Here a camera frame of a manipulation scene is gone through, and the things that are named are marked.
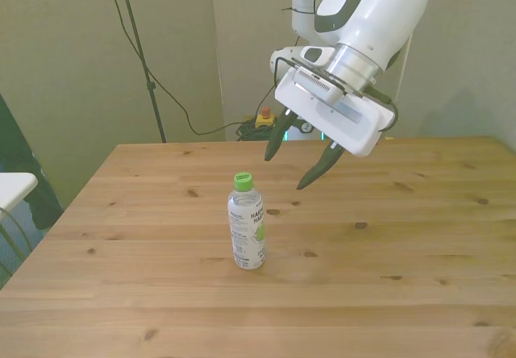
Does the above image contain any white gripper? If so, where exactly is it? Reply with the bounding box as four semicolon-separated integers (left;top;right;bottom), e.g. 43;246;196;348
264;71;397;191

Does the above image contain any water bottle with green cap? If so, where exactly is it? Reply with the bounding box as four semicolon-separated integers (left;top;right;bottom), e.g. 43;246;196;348
227;171;267;271

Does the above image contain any black tripod pole stand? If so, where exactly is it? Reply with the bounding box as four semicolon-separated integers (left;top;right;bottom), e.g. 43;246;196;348
114;0;167;144

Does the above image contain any yellow emergency stop button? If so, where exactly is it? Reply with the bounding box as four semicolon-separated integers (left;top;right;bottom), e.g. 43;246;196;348
254;106;277;128

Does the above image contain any dark hanging cloth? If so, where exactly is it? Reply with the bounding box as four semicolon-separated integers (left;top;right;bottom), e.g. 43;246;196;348
0;94;65;230

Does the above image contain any coiled green cable bundle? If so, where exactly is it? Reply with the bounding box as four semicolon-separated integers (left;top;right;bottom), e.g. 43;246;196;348
235;118;279;142

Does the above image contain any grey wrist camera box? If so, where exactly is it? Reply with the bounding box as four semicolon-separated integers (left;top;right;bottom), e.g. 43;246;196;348
292;57;352;105

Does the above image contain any long black hanging cable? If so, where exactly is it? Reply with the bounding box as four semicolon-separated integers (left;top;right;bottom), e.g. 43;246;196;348
102;0;251;136

